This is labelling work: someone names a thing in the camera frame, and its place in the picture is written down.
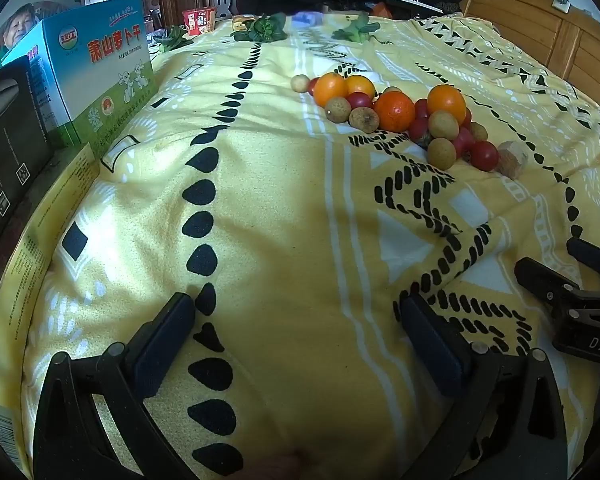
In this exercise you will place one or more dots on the pile of mixed fruit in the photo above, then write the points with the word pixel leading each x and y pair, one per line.
pixel 441 153

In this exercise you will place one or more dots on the green leafy vegetable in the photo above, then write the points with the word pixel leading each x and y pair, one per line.
pixel 172 37
pixel 357 30
pixel 262 30

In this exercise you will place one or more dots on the deep orange mandarin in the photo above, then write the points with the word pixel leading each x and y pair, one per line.
pixel 395 110

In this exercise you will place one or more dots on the yellow patterned blanket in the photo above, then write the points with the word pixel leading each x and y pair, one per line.
pixel 280 210

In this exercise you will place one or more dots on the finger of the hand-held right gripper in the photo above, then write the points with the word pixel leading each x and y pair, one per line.
pixel 595 255
pixel 542 276

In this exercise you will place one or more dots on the wooden headboard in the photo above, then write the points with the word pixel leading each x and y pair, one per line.
pixel 555 40

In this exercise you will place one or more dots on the black cardboard box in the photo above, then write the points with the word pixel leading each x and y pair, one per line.
pixel 10 135

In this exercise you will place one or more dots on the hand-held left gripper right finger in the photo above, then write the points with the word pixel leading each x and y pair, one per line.
pixel 432 350

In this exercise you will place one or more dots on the blue and green cardboard box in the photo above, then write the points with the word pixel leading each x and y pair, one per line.
pixel 105 60

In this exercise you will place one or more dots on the yellow snack packet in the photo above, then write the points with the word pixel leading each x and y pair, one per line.
pixel 241 21

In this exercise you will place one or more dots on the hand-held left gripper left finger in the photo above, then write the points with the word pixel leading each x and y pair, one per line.
pixel 162 350

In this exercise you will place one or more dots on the small yellow-orange citrus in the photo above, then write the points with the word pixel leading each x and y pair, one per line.
pixel 330 89
pixel 361 85
pixel 446 102

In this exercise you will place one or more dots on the orange plastic bag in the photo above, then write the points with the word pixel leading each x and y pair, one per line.
pixel 380 9

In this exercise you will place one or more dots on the blue packet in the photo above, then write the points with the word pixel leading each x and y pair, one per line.
pixel 307 19

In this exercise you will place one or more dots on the white wall socket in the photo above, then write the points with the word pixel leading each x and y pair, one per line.
pixel 560 4

